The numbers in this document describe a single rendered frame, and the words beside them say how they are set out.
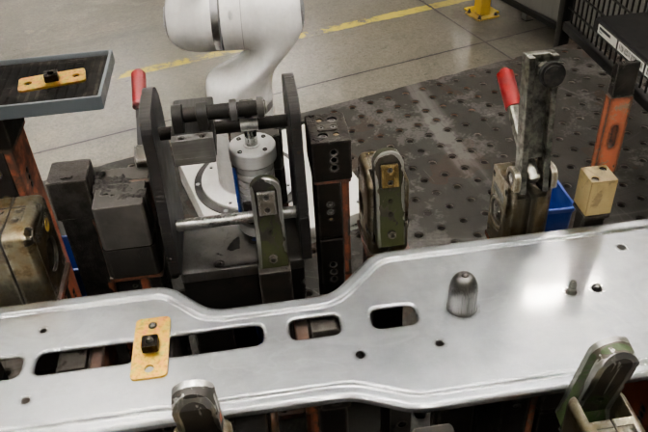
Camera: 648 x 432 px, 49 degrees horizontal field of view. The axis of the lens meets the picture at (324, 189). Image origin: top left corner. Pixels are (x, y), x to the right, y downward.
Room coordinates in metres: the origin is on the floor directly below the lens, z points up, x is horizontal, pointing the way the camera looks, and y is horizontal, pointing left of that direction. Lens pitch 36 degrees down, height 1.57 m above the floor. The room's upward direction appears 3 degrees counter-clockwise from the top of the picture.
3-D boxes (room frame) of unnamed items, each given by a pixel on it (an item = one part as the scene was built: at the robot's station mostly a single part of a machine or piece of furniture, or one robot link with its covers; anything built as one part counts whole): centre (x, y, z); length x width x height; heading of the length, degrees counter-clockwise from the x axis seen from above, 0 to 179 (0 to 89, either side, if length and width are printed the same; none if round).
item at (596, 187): (0.69, -0.34, 0.88); 0.04 x 0.04 x 0.36; 6
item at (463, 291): (0.55, -0.14, 1.02); 0.03 x 0.03 x 0.07
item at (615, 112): (0.72, -0.35, 0.95); 0.03 x 0.01 x 0.50; 96
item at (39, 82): (0.83, 0.34, 1.17); 0.08 x 0.04 x 0.01; 105
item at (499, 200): (0.72, -0.25, 0.88); 0.07 x 0.06 x 0.35; 6
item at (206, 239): (0.73, 0.12, 0.94); 0.18 x 0.13 x 0.49; 96
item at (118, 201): (0.71, 0.25, 0.89); 0.13 x 0.11 x 0.38; 6
